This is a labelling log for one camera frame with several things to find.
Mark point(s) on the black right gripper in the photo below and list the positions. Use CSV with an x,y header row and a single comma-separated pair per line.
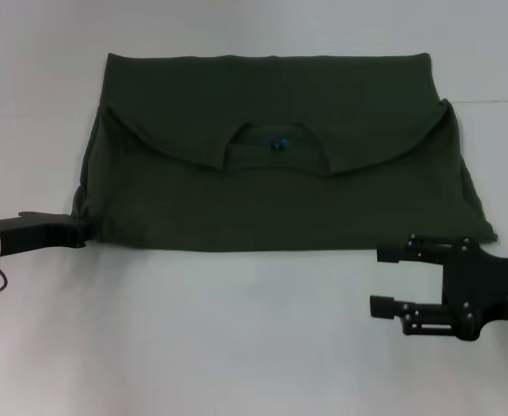
x,y
483,286

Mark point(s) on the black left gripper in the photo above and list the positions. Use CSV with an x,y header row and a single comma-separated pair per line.
x,y
33,232

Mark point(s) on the dark green t-shirt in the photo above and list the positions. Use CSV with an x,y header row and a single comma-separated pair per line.
x,y
280,195

